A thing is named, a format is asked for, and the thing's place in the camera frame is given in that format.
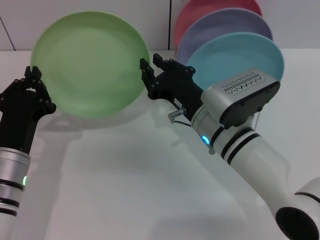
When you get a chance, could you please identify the green plate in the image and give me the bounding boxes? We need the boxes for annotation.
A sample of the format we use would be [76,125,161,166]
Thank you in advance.
[30,10,151,118]

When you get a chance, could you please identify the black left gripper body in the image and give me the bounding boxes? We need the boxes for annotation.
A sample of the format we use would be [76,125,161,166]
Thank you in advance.
[0,89,42,157]

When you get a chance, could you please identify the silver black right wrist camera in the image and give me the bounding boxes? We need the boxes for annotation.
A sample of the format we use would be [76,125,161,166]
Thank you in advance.
[202,67,281,130]

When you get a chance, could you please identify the red plate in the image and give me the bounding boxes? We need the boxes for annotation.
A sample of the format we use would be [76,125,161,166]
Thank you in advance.
[173,0,263,49]

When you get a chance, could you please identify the light blue plate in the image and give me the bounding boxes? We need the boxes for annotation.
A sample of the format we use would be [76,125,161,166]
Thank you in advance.
[186,31,285,91]

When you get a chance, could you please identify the purple plate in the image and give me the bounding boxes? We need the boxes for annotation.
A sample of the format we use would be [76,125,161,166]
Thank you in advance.
[176,7,274,66]

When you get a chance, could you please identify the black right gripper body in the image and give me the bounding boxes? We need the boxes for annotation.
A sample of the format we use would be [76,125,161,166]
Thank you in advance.
[147,71,205,121]

